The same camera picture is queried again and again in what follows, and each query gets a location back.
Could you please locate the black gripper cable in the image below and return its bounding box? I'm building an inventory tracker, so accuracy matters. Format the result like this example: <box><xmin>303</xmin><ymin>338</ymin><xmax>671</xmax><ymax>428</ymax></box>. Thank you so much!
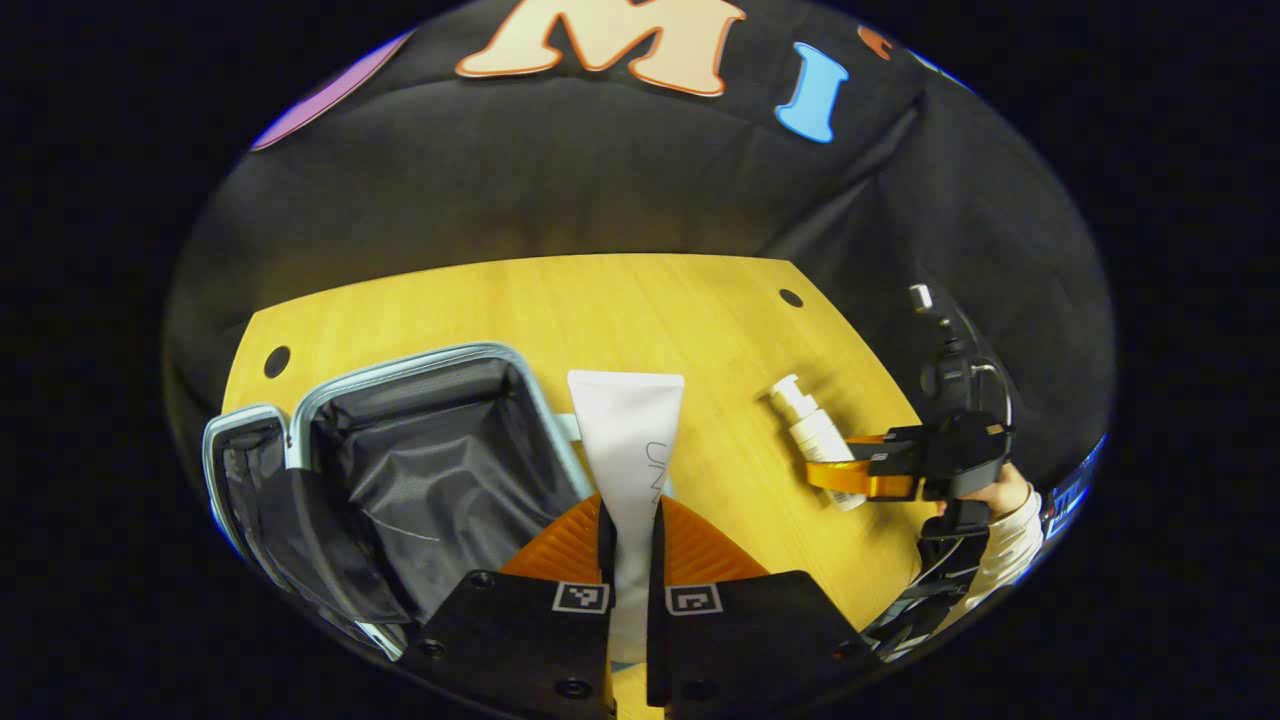
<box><xmin>865</xmin><ymin>535</ymin><xmax>986</xmax><ymax>656</ymax></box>

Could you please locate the white squeeze tube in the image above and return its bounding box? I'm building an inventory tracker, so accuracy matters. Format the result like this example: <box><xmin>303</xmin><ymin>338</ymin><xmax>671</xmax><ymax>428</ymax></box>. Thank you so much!
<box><xmin>567</xmin><ymin>370</ymin><xmax>686</xmax><ymax>666</ymax></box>

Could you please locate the white pump bottle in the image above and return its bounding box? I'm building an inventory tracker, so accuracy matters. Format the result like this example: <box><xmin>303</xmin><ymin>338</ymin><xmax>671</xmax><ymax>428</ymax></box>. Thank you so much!
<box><xmin>768</xmin><ymin>374</ymin><xmax>869</xmax><ymax>513</ymax></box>

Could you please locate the light blue suitcase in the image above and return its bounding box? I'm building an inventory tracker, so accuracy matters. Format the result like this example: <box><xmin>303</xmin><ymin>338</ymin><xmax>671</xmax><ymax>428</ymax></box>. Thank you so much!
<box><xmin>203</xmin><ymin>342</ymin><xmax>601</xmax><ymax>661</ymax></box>

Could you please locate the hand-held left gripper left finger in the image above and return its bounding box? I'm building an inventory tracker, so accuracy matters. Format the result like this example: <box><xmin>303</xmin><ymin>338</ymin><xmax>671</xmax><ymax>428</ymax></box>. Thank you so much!
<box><xmin>400</xmin><ymin>492</ymin><xmax>616</xmax><ymax>720</ymax></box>

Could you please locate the black backdrop cloth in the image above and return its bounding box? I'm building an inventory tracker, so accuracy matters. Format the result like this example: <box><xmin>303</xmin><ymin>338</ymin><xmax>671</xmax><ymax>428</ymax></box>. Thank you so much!
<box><xmin>163</xmin><ymin>0</ymin><xmax>1116</xmax><ymax>491</ymax></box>

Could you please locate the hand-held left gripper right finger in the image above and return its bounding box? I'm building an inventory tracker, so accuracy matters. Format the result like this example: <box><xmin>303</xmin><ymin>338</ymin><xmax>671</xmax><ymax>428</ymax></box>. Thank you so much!
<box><xmin>648</xmin><ymin>495</ymin><xmax>881</xmax><ymax>713</ymax></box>

